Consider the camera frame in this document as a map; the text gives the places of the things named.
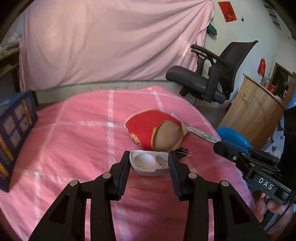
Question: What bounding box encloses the black binder clip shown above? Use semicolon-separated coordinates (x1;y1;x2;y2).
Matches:
175;147;194;160

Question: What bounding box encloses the white plastic tray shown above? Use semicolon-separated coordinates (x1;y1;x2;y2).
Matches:
129;150;170;176

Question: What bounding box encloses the pink checked tablecloth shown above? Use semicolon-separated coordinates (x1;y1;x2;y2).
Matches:
0;86;265;241

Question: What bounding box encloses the red hanging ornament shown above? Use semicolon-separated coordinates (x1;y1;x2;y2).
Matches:
257;57;266;76

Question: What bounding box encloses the black office chair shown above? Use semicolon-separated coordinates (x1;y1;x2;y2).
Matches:
166;40;258;104

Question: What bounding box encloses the pink hanging sheet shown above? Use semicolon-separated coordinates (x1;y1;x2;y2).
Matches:
20;1;214;90

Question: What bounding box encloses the white medicine sachet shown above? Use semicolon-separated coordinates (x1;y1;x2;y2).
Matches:
186;126;220;144

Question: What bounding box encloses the blue dotted curtain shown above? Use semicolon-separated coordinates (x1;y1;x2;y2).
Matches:
261;91;295;157

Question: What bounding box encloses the wooden cabinet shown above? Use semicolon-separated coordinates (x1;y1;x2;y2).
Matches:
219;74;287;149

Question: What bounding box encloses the blue plastic bucket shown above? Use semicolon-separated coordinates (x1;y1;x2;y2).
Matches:
216;126;260;193

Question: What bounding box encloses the blue cardboard box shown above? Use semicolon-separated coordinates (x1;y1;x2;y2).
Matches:
0;90;38;192

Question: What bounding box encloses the person's right hand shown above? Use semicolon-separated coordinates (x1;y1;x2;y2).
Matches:
254;192;294;240

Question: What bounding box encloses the red diamond wall paper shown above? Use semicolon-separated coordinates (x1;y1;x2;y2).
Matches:
218;1;237;23

